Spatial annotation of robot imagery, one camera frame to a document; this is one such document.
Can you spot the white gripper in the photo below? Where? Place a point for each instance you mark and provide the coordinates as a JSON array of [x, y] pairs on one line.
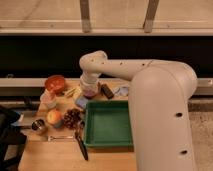
[[88, 84]]

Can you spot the red bowl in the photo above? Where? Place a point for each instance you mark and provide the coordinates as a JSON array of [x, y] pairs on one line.
[[55, 83]]

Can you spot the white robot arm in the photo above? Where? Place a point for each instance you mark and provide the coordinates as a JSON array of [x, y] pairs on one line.
[[158, 108]]

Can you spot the purple bowl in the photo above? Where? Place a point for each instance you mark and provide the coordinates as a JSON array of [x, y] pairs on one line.
[[90, 94]]

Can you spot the dark brown bar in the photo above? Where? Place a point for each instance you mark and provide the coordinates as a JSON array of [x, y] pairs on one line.
[[107, 91]]

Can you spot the blue white crumpled cloth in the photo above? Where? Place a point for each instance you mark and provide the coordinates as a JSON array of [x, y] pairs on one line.
[[121, 91]]

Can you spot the brown pine cone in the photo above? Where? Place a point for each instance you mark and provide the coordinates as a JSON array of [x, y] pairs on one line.
[[71, 118]]

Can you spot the small white pink cup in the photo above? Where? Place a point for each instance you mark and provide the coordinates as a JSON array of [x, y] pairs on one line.
[[48, 99]]

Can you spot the green plastic tray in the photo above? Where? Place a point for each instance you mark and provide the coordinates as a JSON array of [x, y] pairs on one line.
[[107, 124]]

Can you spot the peach apple toy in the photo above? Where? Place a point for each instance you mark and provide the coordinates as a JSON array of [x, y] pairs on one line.
[[54, 118]]

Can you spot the small metal cup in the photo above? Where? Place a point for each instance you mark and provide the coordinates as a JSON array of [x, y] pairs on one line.
[[39, 127]]

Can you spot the silver fork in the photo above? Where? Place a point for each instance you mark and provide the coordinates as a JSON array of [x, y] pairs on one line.
[[59, 138]]

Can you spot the black chair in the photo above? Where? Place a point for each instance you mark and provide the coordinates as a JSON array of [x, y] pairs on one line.
[[9, 135]]

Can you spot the black handled knife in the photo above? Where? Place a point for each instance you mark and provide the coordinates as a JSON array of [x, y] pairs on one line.
[[80, 142]]

